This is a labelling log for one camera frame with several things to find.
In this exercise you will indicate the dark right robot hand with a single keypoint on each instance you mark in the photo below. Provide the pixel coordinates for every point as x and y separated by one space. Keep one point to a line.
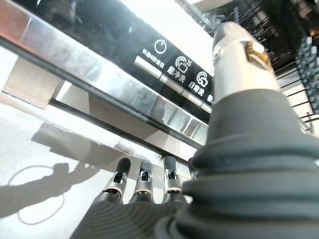
249 186

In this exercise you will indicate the open dishwasher rack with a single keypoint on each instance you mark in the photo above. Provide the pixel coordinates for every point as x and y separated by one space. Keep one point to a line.
112 32

